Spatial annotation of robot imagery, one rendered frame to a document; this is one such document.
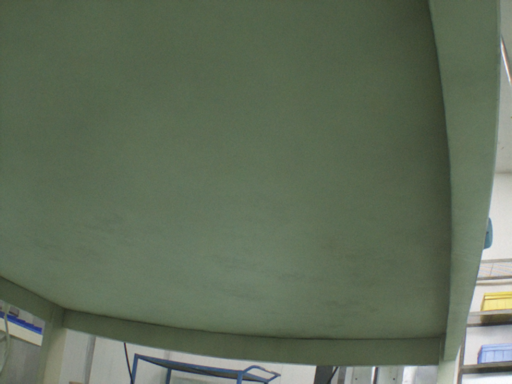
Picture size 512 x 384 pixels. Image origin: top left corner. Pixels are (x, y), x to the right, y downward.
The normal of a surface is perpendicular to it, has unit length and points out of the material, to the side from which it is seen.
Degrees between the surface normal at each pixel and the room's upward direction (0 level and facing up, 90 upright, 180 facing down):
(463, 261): 180
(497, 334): 90
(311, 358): 90
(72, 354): 90
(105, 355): 90
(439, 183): 180
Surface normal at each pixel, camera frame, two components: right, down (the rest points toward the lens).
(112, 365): -0.35, -0.44
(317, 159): -0.14, 0.90
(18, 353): 0.92, -0.04
